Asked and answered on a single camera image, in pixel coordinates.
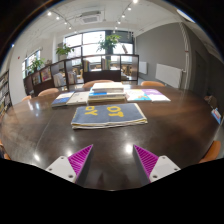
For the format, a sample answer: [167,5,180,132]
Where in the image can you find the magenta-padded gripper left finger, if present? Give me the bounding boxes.
[45,144,94,186]

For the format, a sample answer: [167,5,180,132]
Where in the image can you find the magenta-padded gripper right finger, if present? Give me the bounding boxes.
[132,144,182,186]

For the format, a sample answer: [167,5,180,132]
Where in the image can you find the dark blue book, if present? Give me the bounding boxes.
[50,91,75,108]

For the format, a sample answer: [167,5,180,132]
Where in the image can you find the thin white book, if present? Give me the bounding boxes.
[65,91,90,107]

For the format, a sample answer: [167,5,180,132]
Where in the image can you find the purple and white book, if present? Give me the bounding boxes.
[141,88,172,103]

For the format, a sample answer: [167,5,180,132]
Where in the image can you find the small blue and white box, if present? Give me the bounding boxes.
[210,107,223,125]

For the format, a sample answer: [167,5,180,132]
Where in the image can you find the colourful cyan and yellow book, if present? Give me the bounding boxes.
[124,88,153,103]

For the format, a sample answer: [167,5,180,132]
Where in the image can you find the tan book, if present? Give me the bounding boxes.
[87,97,127,104]

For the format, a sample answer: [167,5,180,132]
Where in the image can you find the brown bag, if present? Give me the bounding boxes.
[203,94,219,109]

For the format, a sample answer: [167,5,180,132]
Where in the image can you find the bright blue book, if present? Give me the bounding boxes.
[87,89,127,100]

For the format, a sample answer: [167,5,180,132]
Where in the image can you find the large thick white book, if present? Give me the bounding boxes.
[90,81,125,94]

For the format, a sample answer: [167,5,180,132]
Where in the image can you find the dark open shelf unit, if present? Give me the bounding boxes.
[23,53,140,97]

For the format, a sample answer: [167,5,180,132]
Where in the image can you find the green potted plant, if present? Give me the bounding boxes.
[97,34,122,55]
[55,43,74,61]
[26,56,46,74]

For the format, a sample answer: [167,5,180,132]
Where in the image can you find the narrow side window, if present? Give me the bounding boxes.
[21,49,43,79]

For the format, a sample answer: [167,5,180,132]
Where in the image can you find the large multi-pane window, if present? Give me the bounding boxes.
[63,29,136,58]

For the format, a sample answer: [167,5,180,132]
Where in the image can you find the ceiling air conditioner unit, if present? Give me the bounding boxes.
[79,10,105,25]

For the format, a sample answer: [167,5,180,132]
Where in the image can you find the round white ceiling lamps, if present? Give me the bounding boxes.
[175,8,196,24]

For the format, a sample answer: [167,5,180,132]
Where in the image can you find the ceiling track spotlights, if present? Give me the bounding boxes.
[46,0,139,34]

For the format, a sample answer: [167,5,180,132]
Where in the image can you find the large white wall radiator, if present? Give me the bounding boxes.
[154,63,185,89]

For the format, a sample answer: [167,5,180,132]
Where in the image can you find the wall bookshelf with books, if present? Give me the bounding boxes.
[0,69,13,116]

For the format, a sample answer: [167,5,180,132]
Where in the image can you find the small white wall radiator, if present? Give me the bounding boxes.
[138,60,148,75]

